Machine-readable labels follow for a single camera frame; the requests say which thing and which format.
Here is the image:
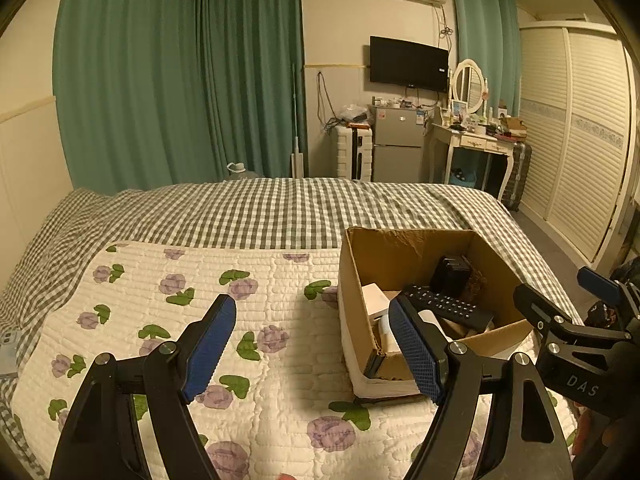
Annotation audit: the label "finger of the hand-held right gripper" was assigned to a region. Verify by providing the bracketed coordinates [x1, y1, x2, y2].
[576, 266, 623, 307]
[513, 284, 636, 345]

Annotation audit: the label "small white box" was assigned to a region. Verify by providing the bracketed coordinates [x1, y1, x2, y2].
[361, 283, 392, 319]

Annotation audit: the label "white floral quilt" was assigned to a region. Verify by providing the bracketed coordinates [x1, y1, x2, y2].
[10, 242, 581, 480]

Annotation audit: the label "white dressing table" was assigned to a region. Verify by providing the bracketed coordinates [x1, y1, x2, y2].
[430, 121, 516, 202]

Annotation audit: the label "silver fridge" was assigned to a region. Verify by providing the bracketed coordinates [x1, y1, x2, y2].
[372, 105, 426, 183]

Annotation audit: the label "light teal curtain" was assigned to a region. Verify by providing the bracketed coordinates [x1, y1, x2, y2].
[448, 0, 521, 125]

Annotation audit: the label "white flat mop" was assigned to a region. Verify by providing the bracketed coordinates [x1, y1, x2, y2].
[289, 63, 305, 178]

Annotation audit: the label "person's right hand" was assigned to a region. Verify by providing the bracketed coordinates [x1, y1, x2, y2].
[572, 407, 608, 461]

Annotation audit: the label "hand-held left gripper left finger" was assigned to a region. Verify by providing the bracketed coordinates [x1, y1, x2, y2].
[48, 294, 237, 480]

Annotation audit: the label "dark suitcase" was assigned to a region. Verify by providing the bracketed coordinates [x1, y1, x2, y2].
[500, 141, 532, 211]

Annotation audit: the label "black hanging cables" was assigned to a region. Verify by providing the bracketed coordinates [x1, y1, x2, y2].
[316, 71, 342, 134]

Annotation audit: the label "small cardboard box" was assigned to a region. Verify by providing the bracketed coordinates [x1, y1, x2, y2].
[500, 116, 528, 140]

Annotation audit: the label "clear plastic bag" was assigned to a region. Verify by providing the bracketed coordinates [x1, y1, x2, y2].
[339, 104, 372, 127]

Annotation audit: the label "white suitcase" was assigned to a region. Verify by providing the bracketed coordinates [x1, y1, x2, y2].
[336, 125, 375, 180]

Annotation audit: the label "oval white mirror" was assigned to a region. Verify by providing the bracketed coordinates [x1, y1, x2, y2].
[451, 59, 487, 115]

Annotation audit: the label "black remote control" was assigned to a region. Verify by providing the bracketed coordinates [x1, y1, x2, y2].
[402, 285, 495, 333]

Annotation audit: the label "white louvred wardrobe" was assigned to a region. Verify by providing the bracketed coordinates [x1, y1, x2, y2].
[517, 21, 633, 264]

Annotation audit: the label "black box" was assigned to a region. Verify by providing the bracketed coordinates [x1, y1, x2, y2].
[430, 256, 472, 293]

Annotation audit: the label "green curtain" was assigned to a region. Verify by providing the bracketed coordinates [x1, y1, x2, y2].
[52, 0, 307, 196]

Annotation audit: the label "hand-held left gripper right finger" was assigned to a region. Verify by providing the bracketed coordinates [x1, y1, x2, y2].
[387, 294, 575, 480]

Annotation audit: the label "black wall television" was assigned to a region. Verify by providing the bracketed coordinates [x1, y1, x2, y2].
[369, 36, 449, 94]

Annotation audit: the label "phone in light blue case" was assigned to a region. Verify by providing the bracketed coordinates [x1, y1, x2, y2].
[0, 330, 21, 377]

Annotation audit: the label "brown cardboard box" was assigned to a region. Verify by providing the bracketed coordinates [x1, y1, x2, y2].
[338, 226, 535, 402]

